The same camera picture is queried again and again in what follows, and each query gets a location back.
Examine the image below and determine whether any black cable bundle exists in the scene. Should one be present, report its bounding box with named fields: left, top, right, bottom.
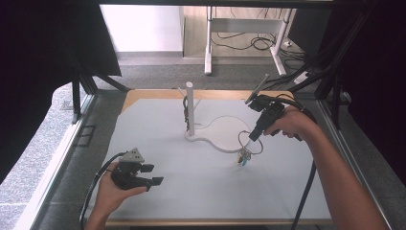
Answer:
left=263, top=6, right=379, bottom=94

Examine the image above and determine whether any light grey table mat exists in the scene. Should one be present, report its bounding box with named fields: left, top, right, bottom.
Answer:
left=85, top=98, right=333, bottom=222

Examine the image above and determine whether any person's left hand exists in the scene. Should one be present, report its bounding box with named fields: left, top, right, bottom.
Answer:
left=93, top=172, right=148, bottom=221

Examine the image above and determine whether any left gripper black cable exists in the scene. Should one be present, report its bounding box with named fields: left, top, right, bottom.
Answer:
left=79, top=151, right=127, bottom=230

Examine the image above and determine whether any black metal stand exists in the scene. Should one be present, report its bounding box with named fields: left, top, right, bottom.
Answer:
left=313, top=71, right=344, bottom=113
left=69, top=52, right=130, bottom=127

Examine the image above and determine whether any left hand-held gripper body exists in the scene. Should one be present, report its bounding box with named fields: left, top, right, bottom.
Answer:
left=110, top=147, right=151, bottom=192

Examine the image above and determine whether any black curtain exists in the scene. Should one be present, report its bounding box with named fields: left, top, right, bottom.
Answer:
left=319, top=0, right=406, bottom=188
left=0, top=0, right=123, bottom=185

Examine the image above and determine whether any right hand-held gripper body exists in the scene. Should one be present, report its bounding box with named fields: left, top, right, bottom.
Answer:
left=244, top=74, right=286, bottom=127

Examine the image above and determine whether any small ring object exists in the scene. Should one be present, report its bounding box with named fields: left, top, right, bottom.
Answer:
left=237, top=149, right=253, bottom=167

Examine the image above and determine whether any person's right hand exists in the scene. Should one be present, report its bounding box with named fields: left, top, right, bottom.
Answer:
left=263, top=104, right=321, bottom=142

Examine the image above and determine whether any black floor cable tangle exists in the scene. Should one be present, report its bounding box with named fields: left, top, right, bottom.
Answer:
left=210, top=31, right=308, bottom=62

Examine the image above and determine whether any white metal desk frame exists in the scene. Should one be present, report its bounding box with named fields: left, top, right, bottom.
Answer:
left=204, top=6, right=295, bottom=78

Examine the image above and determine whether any white power strip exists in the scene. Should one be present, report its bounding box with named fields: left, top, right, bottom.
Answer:
left=293, top=71, right=312, bottom=85

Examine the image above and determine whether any white jewelry stand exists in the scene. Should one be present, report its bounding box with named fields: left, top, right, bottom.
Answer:
left=176, top=80, right=255, bottom=154

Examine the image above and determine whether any thin silver hoop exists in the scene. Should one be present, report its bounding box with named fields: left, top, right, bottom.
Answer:
left=246, top=136, right=265, bottom=156
left=237, top=129, right=259, bottom=151

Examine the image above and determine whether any black cord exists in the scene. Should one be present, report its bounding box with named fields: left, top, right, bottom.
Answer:
left=182, top=95, right=191, bottom=132

